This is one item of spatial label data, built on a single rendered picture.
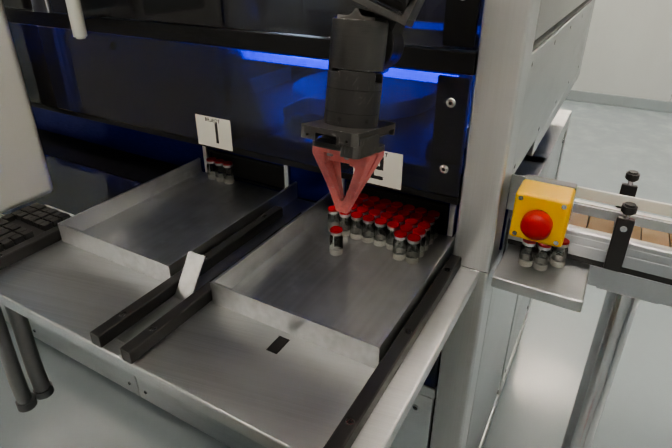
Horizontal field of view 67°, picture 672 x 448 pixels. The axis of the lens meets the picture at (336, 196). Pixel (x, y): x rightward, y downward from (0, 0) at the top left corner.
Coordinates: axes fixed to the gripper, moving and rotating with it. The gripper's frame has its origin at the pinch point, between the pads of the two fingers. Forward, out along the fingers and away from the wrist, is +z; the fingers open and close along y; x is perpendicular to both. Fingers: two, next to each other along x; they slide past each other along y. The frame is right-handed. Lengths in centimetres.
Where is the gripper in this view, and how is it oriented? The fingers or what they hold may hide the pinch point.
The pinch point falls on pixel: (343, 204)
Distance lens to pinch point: 56.4
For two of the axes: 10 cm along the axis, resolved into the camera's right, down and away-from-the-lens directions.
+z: -0.8, 9.5, 3.0
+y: 4.7, -2.3, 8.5
